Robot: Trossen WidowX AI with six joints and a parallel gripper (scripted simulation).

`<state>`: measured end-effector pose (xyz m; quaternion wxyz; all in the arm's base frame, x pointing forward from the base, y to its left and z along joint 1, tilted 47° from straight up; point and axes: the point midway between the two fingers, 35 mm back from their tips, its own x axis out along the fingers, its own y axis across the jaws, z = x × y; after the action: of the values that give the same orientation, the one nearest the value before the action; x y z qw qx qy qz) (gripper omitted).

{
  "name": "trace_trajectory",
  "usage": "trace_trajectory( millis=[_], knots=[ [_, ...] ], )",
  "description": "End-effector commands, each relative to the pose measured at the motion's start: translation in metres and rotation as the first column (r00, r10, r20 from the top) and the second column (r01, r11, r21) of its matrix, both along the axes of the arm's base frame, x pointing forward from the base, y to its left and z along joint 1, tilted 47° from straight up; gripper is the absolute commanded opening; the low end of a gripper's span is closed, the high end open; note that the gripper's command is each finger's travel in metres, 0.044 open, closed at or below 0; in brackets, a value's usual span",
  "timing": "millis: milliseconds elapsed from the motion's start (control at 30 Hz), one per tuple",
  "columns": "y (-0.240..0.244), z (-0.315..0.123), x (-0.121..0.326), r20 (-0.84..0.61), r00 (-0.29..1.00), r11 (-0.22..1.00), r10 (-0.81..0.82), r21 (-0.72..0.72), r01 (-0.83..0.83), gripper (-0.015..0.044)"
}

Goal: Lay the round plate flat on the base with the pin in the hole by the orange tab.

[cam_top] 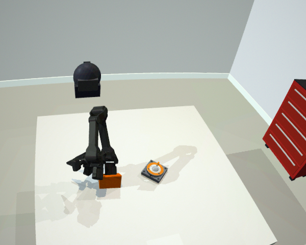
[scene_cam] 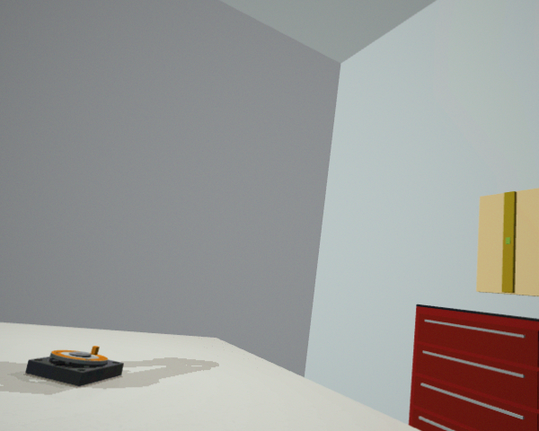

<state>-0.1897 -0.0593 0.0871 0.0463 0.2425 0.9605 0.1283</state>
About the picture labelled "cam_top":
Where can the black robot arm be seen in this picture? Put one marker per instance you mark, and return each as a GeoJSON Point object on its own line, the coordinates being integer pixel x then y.
{"type": "Point", "coordinates": [94, 157]}

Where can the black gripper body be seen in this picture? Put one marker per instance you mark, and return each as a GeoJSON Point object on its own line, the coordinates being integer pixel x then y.
{"type": "Point", "coordinates": [76, 163]}

